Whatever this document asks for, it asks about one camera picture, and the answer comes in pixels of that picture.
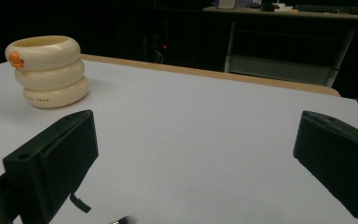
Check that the wooden table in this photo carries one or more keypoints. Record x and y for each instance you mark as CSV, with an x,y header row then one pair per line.
x,y
205,73

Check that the white table mat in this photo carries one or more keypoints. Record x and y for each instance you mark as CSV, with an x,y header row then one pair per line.
x,y
192,140

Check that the cream ringed pen holder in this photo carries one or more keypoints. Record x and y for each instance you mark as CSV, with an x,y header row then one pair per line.
x,y
49,74

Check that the white box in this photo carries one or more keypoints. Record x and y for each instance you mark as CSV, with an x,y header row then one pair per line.
x,y
230,3

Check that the white metal table frame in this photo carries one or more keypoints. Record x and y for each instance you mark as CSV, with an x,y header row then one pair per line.
x,y
279,70

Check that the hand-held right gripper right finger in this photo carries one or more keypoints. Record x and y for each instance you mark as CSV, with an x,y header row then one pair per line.
x,y
338,155

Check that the dark keyboard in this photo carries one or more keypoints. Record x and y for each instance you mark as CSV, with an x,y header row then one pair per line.
x,y
332,8

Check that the small black device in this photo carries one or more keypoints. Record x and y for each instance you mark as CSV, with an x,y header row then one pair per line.
x,y
269,7

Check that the black computer tower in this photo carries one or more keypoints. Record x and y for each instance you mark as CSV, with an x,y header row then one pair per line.
x,y
163,43

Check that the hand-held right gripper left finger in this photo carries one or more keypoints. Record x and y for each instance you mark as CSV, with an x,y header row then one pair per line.
x,y
52,155

